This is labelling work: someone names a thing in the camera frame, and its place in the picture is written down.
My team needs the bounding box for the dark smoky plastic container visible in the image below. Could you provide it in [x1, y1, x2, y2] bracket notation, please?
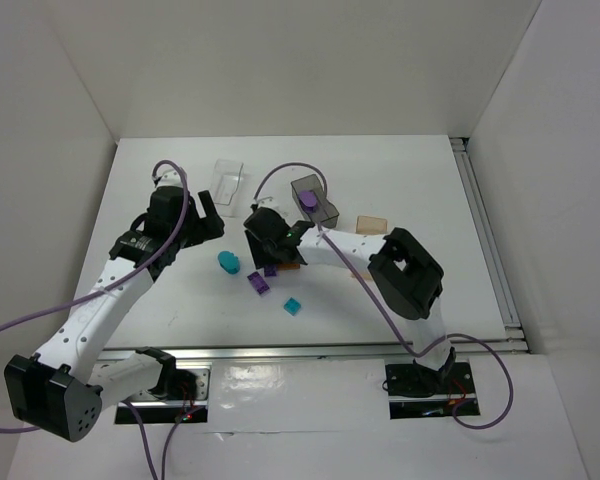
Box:
[291, 174, 339, 229]

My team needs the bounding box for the clear plastic container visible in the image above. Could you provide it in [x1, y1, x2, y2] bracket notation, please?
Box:
[209, 159, 244, 218]

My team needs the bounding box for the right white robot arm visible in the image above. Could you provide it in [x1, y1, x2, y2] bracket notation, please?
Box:
[244, 204, 455, 375]

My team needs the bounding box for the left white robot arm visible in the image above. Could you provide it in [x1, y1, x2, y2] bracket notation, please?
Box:
[4, 160, 224, 442]

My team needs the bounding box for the small teal lego brick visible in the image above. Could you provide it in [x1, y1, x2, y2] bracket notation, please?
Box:
[283, 297, 302, 316]

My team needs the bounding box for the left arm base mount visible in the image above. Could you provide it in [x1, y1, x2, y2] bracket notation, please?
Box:
[129, 366, 211, 425]

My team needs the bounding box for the purple cable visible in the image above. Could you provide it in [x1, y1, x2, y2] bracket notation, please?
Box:
[0, 159, 201, 480]
[252, 162, 515, 431]

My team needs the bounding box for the purple tall lego brick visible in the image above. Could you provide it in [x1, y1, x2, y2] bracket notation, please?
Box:
[263, 265, 277, 277]

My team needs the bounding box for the purple oval lego piece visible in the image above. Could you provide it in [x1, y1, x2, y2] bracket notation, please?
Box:
[297, 190, 319, 212]

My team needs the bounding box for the aluminium front rail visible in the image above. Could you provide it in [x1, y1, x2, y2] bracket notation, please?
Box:
[99, 341, 434, 365]

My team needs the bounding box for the aluminium side rail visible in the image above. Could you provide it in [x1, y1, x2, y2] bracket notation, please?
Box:
[449, 137, 530, 352]

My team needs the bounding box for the orange flat lego plate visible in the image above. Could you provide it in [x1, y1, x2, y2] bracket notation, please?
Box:
[276, 263, 301, 271]

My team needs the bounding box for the orange translucent plastic container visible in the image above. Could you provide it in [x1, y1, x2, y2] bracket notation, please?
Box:
[349, 215, 391, 279]

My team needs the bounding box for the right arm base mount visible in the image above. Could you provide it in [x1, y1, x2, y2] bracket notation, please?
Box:
[382, 362, 480, 420]

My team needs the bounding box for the teal oval lego piece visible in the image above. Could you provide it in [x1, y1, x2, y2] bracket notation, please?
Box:
[217, 251, 241, 275]

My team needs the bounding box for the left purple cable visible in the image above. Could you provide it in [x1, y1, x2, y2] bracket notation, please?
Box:
[0, 159, 201, 480]

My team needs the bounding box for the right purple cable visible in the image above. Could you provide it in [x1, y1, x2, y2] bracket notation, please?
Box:
[252, 162, 515, 431]

